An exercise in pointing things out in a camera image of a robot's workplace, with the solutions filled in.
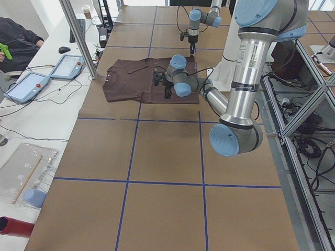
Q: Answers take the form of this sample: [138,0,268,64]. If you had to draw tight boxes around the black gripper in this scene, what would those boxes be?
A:
[180,31,198,55]
[153,71,174,99]

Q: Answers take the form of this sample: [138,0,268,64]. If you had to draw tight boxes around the brown t-shirt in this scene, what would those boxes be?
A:
[103,58,199,104]

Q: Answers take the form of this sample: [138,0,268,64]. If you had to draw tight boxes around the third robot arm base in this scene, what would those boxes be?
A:
[310,37,334,64]

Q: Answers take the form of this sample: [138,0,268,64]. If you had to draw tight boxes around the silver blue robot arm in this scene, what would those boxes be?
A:
[154,1,308,156]
[180,0,222,56]

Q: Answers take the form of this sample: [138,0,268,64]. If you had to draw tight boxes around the far blue teach pendant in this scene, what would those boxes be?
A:
[49,54,84,80]

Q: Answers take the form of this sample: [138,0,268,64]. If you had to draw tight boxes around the blue teach pendant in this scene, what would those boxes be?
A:
[4,72,50,104]
[49,54,84,80]

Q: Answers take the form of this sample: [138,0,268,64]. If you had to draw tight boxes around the black keyboard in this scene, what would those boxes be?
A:
[69,18,86,44]

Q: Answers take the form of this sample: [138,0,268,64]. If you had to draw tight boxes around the paper coffee cup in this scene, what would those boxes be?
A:
[81,5,92,19]

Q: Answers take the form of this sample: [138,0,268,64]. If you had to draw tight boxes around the black computer mouse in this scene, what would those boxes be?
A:
[58,47,71,54]

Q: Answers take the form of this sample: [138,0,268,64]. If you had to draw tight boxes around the near blue teach pendant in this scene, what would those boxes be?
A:
[4,72,50,104]

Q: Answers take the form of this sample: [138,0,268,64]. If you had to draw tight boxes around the person in black jacket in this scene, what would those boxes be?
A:
[1,17,44,73]

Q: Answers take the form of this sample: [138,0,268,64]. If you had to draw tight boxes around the green handheld tool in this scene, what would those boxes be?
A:
[0,43,13,60]

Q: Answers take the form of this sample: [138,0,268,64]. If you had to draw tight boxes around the wooden stick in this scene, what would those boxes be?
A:
[12,155,43,204]

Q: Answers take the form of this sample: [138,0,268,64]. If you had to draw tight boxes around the clear plastic bag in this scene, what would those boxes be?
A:
[1,143,59,208]

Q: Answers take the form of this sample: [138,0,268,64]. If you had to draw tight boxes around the blue cap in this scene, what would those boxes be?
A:
[24,189,47,208]

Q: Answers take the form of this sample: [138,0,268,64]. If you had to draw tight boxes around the red cylinder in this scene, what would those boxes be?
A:
[1,216,35,238]

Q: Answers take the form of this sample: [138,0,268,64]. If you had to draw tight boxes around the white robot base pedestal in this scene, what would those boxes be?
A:
[209,18,240,91]

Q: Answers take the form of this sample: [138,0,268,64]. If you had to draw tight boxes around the aluminium frame rack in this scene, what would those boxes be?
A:
[261,33,334,250]

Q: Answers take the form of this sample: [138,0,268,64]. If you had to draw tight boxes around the aluminium frame post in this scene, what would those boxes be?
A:
[59,0,98,79]

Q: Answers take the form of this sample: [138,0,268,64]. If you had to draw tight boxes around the black cable bundle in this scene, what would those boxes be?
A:
[290,135,335,194]

